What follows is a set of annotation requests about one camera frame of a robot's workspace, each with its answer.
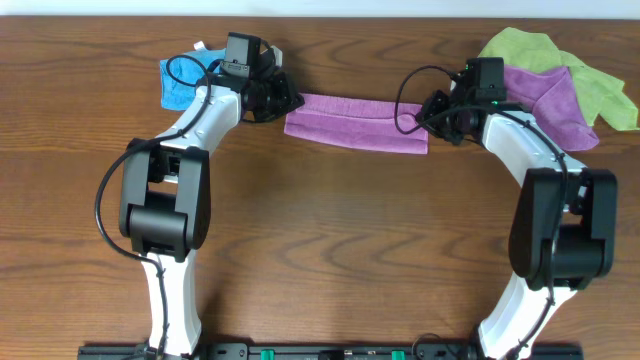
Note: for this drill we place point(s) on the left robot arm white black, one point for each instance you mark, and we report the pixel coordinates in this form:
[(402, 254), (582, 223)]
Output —
[(165, 207)]

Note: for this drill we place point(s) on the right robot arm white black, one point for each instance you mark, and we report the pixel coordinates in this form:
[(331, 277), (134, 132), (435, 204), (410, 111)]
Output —
[(562, 235)]

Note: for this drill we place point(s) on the blue folded cloth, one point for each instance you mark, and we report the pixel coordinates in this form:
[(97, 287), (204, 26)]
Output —
[(178, 78)]

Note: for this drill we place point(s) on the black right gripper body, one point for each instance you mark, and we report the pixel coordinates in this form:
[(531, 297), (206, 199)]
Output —
[(440, 113)]

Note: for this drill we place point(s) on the purple cloth with white tag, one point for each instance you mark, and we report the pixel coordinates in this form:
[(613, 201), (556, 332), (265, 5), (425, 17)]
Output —
[(357, 124)]

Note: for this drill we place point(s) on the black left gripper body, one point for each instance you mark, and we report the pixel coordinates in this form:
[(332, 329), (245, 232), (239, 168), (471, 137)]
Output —
[(279, 95)]

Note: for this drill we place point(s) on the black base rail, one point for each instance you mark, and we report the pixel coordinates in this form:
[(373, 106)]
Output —
[(241, 351)]

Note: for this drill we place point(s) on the purple crumpled cloth on green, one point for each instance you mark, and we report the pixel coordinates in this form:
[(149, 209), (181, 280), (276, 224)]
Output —
[(551, 97)]

